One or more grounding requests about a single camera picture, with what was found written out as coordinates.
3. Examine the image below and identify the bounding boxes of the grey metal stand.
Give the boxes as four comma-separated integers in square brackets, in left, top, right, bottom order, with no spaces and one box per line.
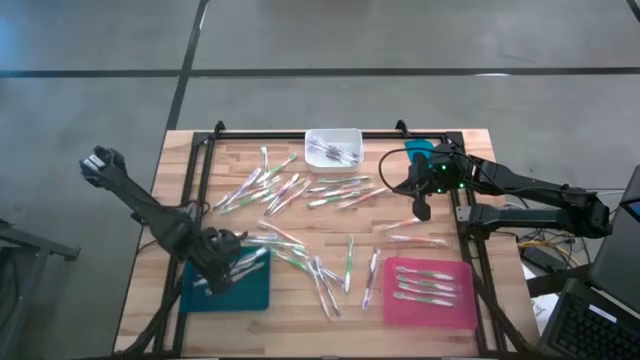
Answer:
[0,218,81,360]

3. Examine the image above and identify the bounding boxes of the white paper sheet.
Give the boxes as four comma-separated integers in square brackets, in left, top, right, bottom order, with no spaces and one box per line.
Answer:
[519,262,561,331]

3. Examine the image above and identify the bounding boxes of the teal plastic bin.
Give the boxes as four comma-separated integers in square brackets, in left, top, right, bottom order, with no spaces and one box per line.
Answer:
[178,245,272,314]

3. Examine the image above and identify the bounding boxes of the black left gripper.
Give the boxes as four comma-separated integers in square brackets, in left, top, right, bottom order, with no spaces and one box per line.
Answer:
[189,227,244,297]

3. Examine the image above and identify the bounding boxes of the black computer monitor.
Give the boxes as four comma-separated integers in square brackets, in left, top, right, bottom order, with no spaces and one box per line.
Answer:
[588,164,640,315]

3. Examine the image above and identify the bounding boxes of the blue flat plastic lid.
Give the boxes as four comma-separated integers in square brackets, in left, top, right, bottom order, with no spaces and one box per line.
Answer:
[403,138,436,164]

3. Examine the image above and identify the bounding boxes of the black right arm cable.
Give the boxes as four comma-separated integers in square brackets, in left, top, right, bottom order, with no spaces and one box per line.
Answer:
[378,146,451,197]

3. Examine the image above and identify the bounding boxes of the black computer keyboard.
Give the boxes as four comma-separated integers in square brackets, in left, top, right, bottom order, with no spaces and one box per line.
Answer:
[537,278,640,360]

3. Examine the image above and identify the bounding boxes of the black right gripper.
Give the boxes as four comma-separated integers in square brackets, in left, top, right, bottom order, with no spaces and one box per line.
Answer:
[393,149,469,222]

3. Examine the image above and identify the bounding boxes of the yellow cable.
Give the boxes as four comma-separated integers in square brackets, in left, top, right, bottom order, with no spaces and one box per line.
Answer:
[517,219,609,251]

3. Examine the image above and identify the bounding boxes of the black power strip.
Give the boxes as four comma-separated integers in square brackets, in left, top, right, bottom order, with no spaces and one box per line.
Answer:
[522,245,569,274]

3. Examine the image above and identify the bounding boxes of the black aluminium rig frame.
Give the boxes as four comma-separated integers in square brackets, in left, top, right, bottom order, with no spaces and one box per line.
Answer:
[112,118,539,360]

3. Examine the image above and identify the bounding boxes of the pink plastic bin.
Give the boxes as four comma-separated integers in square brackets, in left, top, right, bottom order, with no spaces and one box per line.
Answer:
[382,256,479,331]

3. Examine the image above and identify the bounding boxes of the white plastic bin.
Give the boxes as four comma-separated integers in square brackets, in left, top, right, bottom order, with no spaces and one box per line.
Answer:
[303,128,365,175]

